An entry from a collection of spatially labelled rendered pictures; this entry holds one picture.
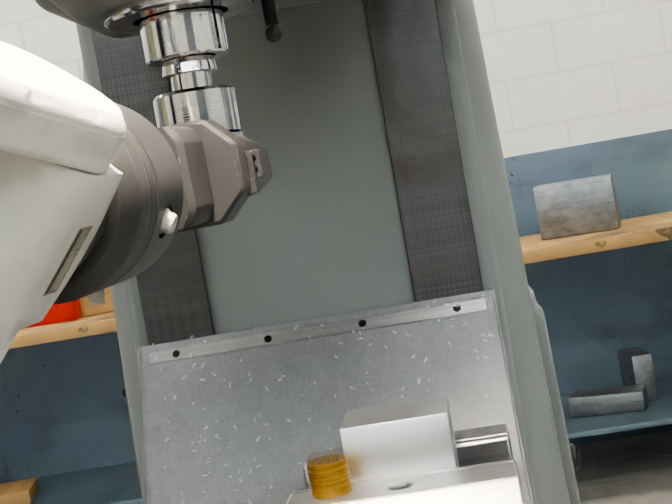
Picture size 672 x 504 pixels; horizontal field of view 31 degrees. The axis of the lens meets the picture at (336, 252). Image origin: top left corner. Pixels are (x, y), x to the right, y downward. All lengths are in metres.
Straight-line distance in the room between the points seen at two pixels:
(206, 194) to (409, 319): 0.46
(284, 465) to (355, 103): 0.32
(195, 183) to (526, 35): 4.35
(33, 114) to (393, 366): 0.66
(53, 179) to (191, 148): 0.17
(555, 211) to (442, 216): 3.34
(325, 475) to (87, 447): 4.58
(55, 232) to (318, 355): 0.61
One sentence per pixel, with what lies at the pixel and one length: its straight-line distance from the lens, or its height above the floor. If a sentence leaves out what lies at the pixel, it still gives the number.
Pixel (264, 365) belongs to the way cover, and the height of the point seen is 1.05.
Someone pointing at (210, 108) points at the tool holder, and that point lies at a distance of 0.66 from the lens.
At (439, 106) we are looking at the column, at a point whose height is 1.25.
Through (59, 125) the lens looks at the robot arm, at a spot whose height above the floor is 1.23.
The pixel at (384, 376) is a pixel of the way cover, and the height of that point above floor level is 1.03.
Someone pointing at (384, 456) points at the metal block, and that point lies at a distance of 0.66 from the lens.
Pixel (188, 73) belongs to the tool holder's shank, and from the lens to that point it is 0.67.
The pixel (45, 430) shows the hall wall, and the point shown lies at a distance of 5.24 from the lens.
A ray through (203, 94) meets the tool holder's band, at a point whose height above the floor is 1.26.
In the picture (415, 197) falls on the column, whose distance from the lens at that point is 1.04.
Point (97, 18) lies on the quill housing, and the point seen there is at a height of 1.31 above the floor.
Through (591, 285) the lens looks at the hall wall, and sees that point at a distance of 4.92.
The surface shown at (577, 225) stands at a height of 0.92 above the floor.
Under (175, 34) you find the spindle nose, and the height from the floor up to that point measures 1.29.
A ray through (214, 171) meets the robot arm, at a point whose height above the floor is 1.21.
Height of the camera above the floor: 1.19
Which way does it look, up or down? 3 degrees down
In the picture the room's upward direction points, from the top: 10 degrees counter-clockwise
